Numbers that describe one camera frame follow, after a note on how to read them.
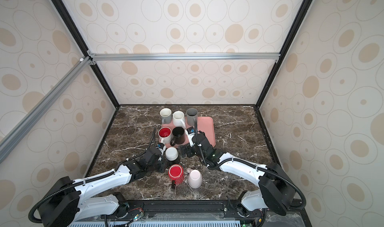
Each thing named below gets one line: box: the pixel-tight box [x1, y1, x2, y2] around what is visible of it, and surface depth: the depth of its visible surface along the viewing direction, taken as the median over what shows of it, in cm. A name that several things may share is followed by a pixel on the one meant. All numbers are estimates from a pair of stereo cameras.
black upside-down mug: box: [170, 126, 186, 147], surface depth 96 cm
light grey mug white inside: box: [159, 107, 173, 125], surface depth 105 cm
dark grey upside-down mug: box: [186, 108, 198, 126], surface depth 105 cm
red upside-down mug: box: [168, 164, 185, 189], surface depth 80 cm
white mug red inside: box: [158, 126, 172, 144], surface depth 95 cm
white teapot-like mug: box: [172, 110, 187, 129], surface depth 105 cm
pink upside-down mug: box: [186, 167, 203, 189], surface depth 78 cm
